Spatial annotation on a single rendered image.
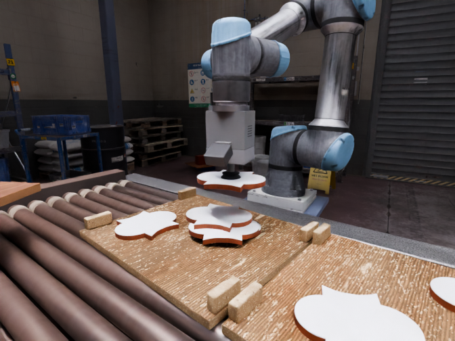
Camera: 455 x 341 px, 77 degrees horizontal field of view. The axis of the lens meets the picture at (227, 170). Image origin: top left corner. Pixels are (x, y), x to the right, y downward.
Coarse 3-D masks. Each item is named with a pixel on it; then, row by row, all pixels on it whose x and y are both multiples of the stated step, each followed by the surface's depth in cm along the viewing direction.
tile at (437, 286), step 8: (432, 280) 44; (440, 280) 44; (448, 280) 44; (432, 288) 42; (440, 288) 42; (448, 288) 42; (432, 296) 42; (440, 296) 40; (448, 296) 40; (448, 304) 39
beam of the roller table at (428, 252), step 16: (128, 176) 118; (144, 176) 118; (176, 192) 97; (208, 192) 97; (256, 208) 82; (272, 208) 82; (304, 224) 72; (320, 224) 72; (336, 224) 72; (368, 240) 63; (384, 240) 63; (400, 240) 63; (416, 256) 57; (432, 256) 57; (448, 256) 57
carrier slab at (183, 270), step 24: (264, 216) 72; (96, 240) 59; (120, 240) 59; (144, 240) 59; (168, 240) 59; (192, 240) 59; (264, 240) 59; (288, 240) 59; (120, 264) 52; (144, 264) 50; (168, 264) 50; (192, 264) 50; (216, 264) 50; (240, 264) 50; (264, 264) 50; (168, 288) 44; (192, 288) 44; (192, 312) 39
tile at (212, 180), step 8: (200, 176) 62; (208, 176) 62; (216, 176) 62; (240, 176) 62; (248, 176) 62; (256, 176) 62; (200, 184) 60; (208, 184) 57; (216, 184) 57; (224, 184) 56; (232, 184) 56; (240, 184) 56; (248, 184) 56; (256, 184) 57; (264, 184) 59
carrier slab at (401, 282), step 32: (320, 256) 53; (352, 256) 53; (384, 256) 53; (288, 288) 44; (320, 288) 44; (352, 288) 44; (384, 288) 44; (416, 288) 44; (256, 320) 37; (288, 320) 37; (416, 320) 37; (448, 320) 37
